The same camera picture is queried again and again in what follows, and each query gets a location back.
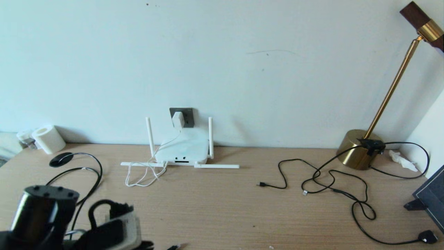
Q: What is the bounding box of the crumpled white tissue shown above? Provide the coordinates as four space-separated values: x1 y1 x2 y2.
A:
388 150 419 173

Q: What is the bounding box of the small clear plastic container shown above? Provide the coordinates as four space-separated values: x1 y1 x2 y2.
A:
17 130 37 150

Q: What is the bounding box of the grey wall socket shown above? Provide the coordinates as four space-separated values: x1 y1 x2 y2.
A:
169 108 195 128

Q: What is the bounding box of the white power adapter block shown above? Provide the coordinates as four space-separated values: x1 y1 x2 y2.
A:
172 111 185 130

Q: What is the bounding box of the white toilet paper roll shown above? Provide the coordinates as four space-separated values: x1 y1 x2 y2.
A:
32 125 66 155

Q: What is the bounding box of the brass desk lamp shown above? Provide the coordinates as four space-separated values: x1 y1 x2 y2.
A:
336 1 444 171

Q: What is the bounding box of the black plastic clip stand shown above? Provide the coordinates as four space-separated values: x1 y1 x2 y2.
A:
403 199 426 211

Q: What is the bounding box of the black inline lamp switch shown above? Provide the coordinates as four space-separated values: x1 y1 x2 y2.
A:
359 139 386 156

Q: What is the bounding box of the black lamp cable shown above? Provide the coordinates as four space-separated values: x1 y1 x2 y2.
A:
301 146 438 245

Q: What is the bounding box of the dark teal printed box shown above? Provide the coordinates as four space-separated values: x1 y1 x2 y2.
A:
412 164 444 234

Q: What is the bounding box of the thin white adapter cable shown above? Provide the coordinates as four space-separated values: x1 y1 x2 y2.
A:
125 128 182 188

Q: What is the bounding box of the black round desk grommet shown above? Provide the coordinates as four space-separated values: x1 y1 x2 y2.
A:
49 152 74 168

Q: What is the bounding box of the white router with antennas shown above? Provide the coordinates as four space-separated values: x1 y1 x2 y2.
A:
120 117 240 169

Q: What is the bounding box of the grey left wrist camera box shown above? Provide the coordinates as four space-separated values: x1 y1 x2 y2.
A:
116 210 142 250

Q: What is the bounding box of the black lamp base cord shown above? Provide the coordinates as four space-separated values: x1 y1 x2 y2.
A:
369 142 430 180

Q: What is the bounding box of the black cable with silver connector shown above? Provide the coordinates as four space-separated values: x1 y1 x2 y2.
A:
301 169 368 203

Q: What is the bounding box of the black ethernet cable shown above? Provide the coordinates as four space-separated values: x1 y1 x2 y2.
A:
45 152 181 250

